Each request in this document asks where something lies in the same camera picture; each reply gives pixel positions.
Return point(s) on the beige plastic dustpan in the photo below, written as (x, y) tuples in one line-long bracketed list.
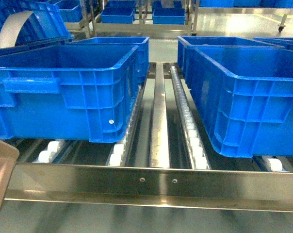
[(8, 158)]

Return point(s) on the steel roller shelf rack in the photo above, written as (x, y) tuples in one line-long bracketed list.
[(179, 173)]

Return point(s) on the blue bin front left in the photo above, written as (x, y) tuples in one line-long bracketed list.
[(75, 92)]

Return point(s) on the blue bin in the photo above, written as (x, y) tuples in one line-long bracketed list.
[(170, 15), (75, 92), (119, 11), (244, 96)]

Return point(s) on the blue bin rear right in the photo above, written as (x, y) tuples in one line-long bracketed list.
[(170, 15)]

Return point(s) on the blue bin front right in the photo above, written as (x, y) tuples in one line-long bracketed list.
[(244, 96)]

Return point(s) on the blue bin rear left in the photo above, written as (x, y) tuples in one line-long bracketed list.
[(119, 11)]

